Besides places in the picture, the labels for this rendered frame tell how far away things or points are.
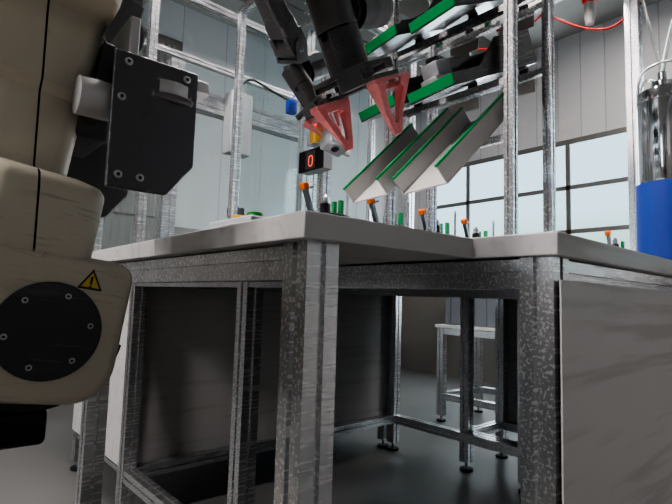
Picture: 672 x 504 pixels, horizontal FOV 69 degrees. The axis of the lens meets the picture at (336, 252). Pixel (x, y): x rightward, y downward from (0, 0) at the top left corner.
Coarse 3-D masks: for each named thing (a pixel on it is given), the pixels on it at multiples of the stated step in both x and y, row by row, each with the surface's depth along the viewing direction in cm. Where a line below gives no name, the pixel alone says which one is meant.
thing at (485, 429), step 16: (464, 304) 232; (496, 304) 253; (512, 304) 252; (464, 320) 231; (496, 320) 252; (512, 320) 251; (464, 336) 230; (496, 336) 251; (512, 336) 250; (464, 352) 230; (496, 352) 251; (512, 352) 249; (464, 368) 229; (496, 368) 250; (512, 368) 249; (464, 384) 228; (496, 384) 249; (512, 384) 248; (464, 400) 228; (496, 400) 248; (512, 400) 247; (464, 416) 227; (496, 416) 248; (512, 416) 247; (480, 432) 224; (496, 432) 247; (464, 448) 225
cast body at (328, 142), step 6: (324, 132) 127; (342, 132) 127; (324, 138) 124; (330, 138) 122; (324, 144) 124; (330, 144) 123; (336, 144) 124; (324, 150) 125; (330, 150) 126; (336, 150) 126; (342, 150) 126; (348, 150) 129; (336, 156) 128; (348, 156) 129
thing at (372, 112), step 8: (456, 56) 117; (464, 56) 119; (416, 80) 127; (408, 88) 126; (416, 88) 127; (392, 96) 106; (392, 104) 107; (408, 104) 113; (360, 112) 116; (368, 112) 114; (376, 112) 112; (392, 112) 119; (368, 120) 118
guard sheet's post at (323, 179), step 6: (324, 78) 162; (330, 90) 162; (318, 174) 160; (324, 174) 159; (318, 180) 160; (324, 180) 159; (318, 186) 160; (324, 186) 159; (318, 192) 160; (324, 192) 159; (318, 198) 159; (318, 204) 159; (318, 210) 159
